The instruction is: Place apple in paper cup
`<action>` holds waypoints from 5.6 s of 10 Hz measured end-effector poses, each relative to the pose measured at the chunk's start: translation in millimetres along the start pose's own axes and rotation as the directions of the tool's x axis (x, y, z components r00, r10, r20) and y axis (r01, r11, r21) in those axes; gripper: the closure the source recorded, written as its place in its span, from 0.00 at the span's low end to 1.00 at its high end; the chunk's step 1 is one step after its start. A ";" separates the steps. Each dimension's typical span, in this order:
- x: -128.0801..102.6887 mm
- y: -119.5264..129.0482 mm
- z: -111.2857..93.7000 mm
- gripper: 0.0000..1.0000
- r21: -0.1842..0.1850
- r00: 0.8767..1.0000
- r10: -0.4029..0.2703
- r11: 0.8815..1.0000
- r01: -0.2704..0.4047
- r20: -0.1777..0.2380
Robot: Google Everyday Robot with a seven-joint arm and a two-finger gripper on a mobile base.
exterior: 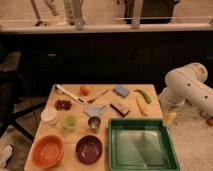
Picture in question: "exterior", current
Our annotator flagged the bunch of dark grapes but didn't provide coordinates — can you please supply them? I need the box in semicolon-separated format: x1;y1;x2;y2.
55;100;72;110

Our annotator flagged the black chair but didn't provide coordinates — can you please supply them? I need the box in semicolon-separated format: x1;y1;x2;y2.
0;51;46;141

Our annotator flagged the white shoe on floor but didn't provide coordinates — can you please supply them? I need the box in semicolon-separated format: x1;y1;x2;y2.
0;145;14;168

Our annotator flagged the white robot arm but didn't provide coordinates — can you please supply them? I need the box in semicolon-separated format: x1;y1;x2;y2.
158;62;213;126

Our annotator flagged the light blue cloth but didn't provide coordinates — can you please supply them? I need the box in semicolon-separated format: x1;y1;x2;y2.
84;105;108;117

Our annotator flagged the yellow banana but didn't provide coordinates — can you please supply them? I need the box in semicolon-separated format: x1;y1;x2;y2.
136;97;149;116

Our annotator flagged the green plastic tray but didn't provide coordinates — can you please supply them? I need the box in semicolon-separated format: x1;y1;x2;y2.
108;119;180;171

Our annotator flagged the green plastic cup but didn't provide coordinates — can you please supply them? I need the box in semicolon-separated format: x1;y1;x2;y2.
63;115;76;131

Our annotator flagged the wooden handled fork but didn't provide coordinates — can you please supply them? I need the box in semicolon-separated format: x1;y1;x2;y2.
87;90;109;104

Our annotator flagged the small orange apple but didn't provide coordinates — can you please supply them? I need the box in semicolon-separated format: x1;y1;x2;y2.
80;85;90;95

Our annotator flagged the orange plastic bowl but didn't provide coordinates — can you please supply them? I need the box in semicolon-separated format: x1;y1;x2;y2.
31;135;64;169

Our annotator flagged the brown yellow scrub sponge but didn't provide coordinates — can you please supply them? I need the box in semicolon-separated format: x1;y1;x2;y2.
110;101;130;117

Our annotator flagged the dark purple bowl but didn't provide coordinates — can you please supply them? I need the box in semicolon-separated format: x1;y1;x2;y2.
75;135;103;165

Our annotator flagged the small metal cup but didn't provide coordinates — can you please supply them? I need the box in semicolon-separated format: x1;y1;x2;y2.
88;116;101;132

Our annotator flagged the white paper cup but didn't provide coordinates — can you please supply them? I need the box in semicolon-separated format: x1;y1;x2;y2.
41;108;58;126

